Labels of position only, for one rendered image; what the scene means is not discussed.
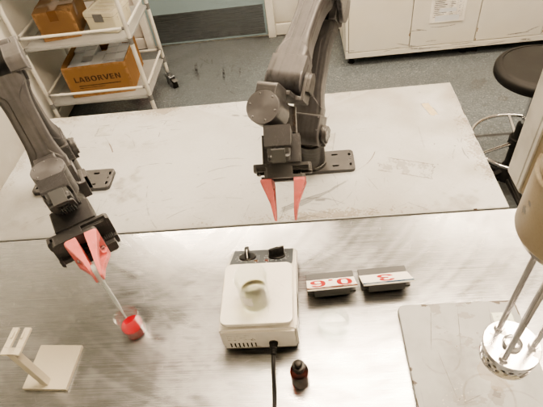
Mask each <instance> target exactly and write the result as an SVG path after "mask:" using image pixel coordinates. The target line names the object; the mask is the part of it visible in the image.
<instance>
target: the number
mask: <svg viewBox="0 0 543 407"><path fill-rule="evenodd" d="M361 278H362V280H363V281H364V283H372V282H380V281H390V280H398V279H412V278H411V277H410V276H409V275H408V274H407V273H406V272H400V273H392V274H383V275H367V276H361Z"/></svg>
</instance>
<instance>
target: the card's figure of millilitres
mask: <svg viewBox="0 0 543 407"><path fill-rule="evenodd" d="M354 283H355V281H354V279H353V278H352V277H348V278H340V279H324V280H315V281H308V285H309V288H312V287H329V286H337V285H346V284H354Z"/></svg>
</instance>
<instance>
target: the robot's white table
mask: <svg viewBox="0 0 543 407"><path fill-rule="evenodd" d="M246 104H247V101H241V102H232V103H215V104H206V105H199V106H188V107H171V108H162V109H153V110H144V111H126V112H117V113H108V114H99V115H82V116H73V117H65V118H55V119H50V120H51V121H52V122H53V123H54V124H55V125H56V126H58V127H60V128H61V130H62V131H63V133H64V135H65V137H66V138H70V137H73V138H74V141H75V142H76V145H77V147H78V148H79V151H80V153H79V154H78V155H79V157H78V158H77V160H78V163H79V165H80V166H81V167H82V169H83V168H84V169H85V170H101V169H114V170H115V172H116V174H115V177H114V179H113V182H112V185H111V188H110V189H108V190H106V191H92V194H93V195H90V196H88V197H86V198H87V199H88V200H89V202H90V204H91V206H92V208H93V209H94V210H95V214H96V216H98V215H100V214H102V213H106V214H107V216H108V217H109V219H110V221H111V223H112V224H113V226H114V228H115V230H116V231H117V233H118V234H129V233H152V232H165V231H178V230H190V229H214V228H226V227H238V226H251V225H263V224H287V223H300V222H312V221H324V220H348V219H360V218H373V217H386V216H409V215H422V214H434V213H446V212H470V211H483V210H495V209H508V208H509V205H508V203H507V201H506V199H505V197H504V195H503V192H502V190H501V188H500V186H499V184H498V182H497V180H496V178H495V176H494V174H493V171H492V169H491V168H490V165H489V163H488V161H487V160H486V157H485V155H484V152H483V151H482V148H481V146H480V144H479V143H478V140H477V138H476V136H475V135H474V131H473V129H472V128H471V126H470V124H469V121H468V120H467V118H466V115H465V113H464V112H463V109H462V107H461V105H460V103H459V101H458V99H457V96H456V94H455V92H454V90H453V88H452V86H451V84H450V82H447V83H438V84H429V85H420V86H403V87H394V88H385V89H375V90H358V91H349V92H340V93H333V94H325V108H326V113H325V117H327V120H326V126H329V127H330V138H329V140H328V143H327V144H326V147H325V151H335V150H345V149H350V150H352V151H353V155H354V160H355V165H356V169H355V170H354V171H353V172H344V173H333V174H312V175H306V186H305V189H304V192H303V195H302V197H301V201H300V204H299V209H298V215H297V220H295V219H294V189H293V181H291V182H277V183H275V184H276V205H277V221H275V220H274V216H273V213H272V207H271V205H270V202H269V200H268V198H267V196H266V194H265V192H264V189H263V187H262V185H261V183H260V179H261V178H262V177H264V175H262V176H261V177H258V176H257V174H255V173H254V169H253V165H259V164H263V151H262V136H263V128H262V127H261V126H259V125H257V124H256V123H255V122H253V121H252V120H251V119H250V118H249V117H248V115H247V113H246ZM31 169H32V166H31V163H30V161H29V158H28V155H27V152H26V150H24V152H23V154H22V156H21V158H20V159H19V161H18V162H17V164H16V166H15V168H14V169H13V170H12V172H11V174H10V176H9V178H8V179H7V181H6V182H5V184H4V186H3V187H2V189H1V190H0V242H7V241H30V240H43V239H48V238H50V237H52V236H54V235H56V234H55V232H54V229H53V225H52V221H51V219H50V216H49V214H51V213H52V212H51V211H50V210H49V208H48V207H47V205H46V204H45V202H44V201H43V199H42V197H41V195H34V194H33V193H32V190H33V188H34V186H35V183H34V182H33V180H32V178H31V177H30V171H31Z"/></svg>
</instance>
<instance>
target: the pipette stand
mask: <svg viewBox="0 0 543 407"><path fill-rule="evenodd" d="M19 331H20V328H13V329H12V331H11V333H10V335H9V337H8V339H7V340H6V343H5V345H4V347H3V348H2V351H1V353H0V355H1V356H8V357H9V358H10V359H11V360H13V361H14V362H15V363H16V364H18V365H19V366H20V367H21V368H22V369H23V370H24V371H25V372H26V373H28V376H27V379H26V381H25V383H24V386H23V390H28V391H68V389H69V385H70V383H71V380H72V378H73V375H74V372H75V369H76V366H77V365H78V360H79V358H80V356H81V353H82V349H83V346H76V345H41V346H40V349H39V351H38V353H37V355H36V358H35V360H34V363H33V362H32V361H31V360H30V359H28V358H27V357H26V356H25V355H24V354H23V353H22V351H23V348H24V346H25V344H26V342H27V340H28V338H29V335H30V333H31V331H32V328H24V330H23V332H22V334H21V337H20V339H19V341H18V343H17V346H16V347H12V346H13V344H14V342H15V339H16V338H17V336H18V333H19Z"/></svg>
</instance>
